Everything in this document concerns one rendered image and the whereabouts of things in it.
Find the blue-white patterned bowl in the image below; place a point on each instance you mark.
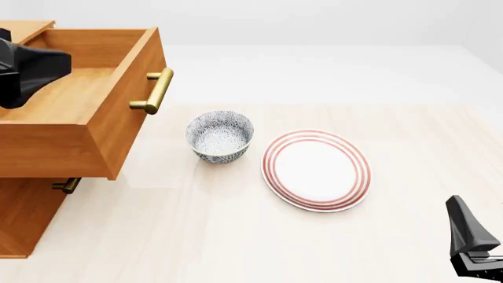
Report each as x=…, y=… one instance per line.
x=219, y=138

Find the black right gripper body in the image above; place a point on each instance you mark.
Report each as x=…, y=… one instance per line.
x=479, y=265

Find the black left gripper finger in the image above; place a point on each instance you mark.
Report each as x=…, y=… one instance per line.
x=35, y=67

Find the white plate with red rings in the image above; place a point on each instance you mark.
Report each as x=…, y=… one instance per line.
x=316, y=171

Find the open wooden drawer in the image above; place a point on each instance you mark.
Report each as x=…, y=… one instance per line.
x=51, y=147

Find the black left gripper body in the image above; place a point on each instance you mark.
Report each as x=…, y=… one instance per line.
x=4, y=34

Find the wooden cabinet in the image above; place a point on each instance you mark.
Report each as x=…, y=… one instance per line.
x=23, y=224

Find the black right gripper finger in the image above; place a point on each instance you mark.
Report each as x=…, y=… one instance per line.
x=465, y=230

